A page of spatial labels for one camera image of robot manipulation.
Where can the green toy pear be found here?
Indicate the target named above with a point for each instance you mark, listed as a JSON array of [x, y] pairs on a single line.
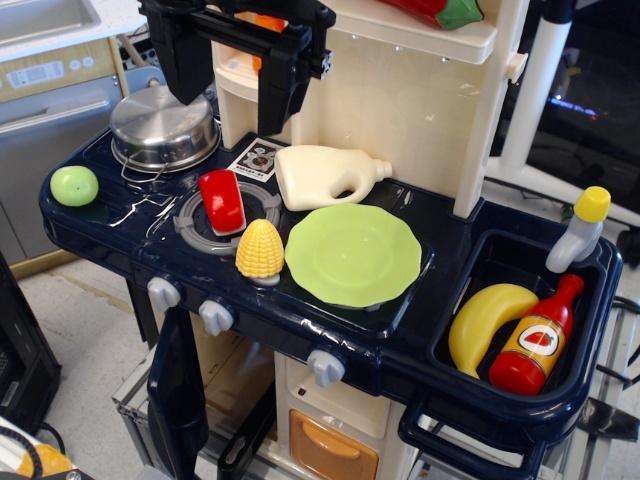
[[74, 186]]

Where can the light green plastic plate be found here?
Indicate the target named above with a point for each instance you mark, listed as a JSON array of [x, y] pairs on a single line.
[[354, 255]]

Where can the black white sticker label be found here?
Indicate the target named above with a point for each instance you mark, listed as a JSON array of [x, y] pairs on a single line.
[[257, 161]]

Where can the stainless steel pot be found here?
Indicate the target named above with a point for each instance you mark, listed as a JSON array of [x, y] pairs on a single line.
[[155, 134]]

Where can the red toy cheese wedge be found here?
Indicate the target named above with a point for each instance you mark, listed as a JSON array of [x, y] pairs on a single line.
[[222, 200]]

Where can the cream toy detergent bottle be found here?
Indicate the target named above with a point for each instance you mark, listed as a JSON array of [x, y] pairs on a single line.
[[312, 176]]

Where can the grey toy stove burner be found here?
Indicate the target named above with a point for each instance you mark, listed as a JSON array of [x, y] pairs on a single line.
[[193, 225]]

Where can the cream toy kitchen back panel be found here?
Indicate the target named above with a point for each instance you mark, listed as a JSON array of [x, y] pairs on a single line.
[[425, 100]]

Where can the yellow toy corn cob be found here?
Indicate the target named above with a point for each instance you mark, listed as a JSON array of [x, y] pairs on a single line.
[[260, 251]]

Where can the red toy chili pepper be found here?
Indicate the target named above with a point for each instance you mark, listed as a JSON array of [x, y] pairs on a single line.
[[443, 14]]

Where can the grey left stove knob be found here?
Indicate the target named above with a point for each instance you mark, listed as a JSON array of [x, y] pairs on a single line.
[[163, 294]]

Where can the grey stove knob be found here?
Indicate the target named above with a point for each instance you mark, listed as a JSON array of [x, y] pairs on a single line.
[[216, 317], [163, 294], [326, 368]]

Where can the grey middle stove knob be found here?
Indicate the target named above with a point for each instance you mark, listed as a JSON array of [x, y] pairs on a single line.
[[216, 317]]

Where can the white pole stand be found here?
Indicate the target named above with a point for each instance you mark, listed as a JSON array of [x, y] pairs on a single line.
[[572, 120]]

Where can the grey right stove knob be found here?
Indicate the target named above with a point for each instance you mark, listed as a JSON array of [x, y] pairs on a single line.
[[326, 368]]

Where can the yellow toy banana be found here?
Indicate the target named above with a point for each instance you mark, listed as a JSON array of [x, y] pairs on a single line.
[[480, 318]]

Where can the navy toy kitchen counter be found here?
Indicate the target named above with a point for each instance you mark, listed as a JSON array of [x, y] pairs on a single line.
[[396, 351]]

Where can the grey yellow toy faucet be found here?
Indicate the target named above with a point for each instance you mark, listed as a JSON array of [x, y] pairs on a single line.
[[583, 231]]

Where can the orange toy drawer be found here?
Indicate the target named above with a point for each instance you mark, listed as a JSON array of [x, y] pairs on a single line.
[[327, 453]]

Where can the red toy ketchup bottle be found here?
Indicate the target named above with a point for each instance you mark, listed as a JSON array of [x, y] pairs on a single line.
[[530, 354]]

